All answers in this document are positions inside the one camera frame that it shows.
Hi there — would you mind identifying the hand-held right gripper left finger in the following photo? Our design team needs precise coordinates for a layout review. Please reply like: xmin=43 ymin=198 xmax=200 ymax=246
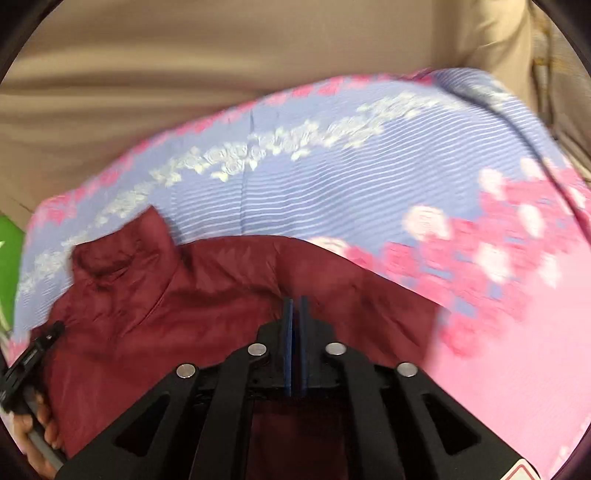
xmin=58 ymin=298 xmax=294 ymax=480

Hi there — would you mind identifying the pink floral bed sheet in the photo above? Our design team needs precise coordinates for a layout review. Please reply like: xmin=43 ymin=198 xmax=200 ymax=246
xmin=9 ymin=67 xmax=591 ymax=480

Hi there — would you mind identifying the maroon puffer jacket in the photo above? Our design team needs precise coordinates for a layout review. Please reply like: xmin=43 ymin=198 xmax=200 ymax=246
xmin=28 ymin=205 xmax=451 ymax=480

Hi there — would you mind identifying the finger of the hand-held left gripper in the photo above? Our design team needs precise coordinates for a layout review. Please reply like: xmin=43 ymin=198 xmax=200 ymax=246
xmin=0 ymin=320 xmax=66 ymax=416

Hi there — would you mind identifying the beige cloth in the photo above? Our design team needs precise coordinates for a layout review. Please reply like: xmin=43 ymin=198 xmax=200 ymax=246
xmin=0 ymin=0 xmax=541 ymax=217

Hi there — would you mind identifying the green plush pillow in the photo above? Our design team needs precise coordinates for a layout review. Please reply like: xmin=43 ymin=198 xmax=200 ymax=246
xmin=0 ymin=211 xmax=26 ymax=330

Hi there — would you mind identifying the person's left hand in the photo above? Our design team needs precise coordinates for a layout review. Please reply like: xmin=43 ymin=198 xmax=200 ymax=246
xmin=24 ymin=391 xmax=64 ymax=479

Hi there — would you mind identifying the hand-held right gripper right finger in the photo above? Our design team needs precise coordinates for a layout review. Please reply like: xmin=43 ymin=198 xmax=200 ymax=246
xmin=295 ymin=296 xmax=528 ymax=480

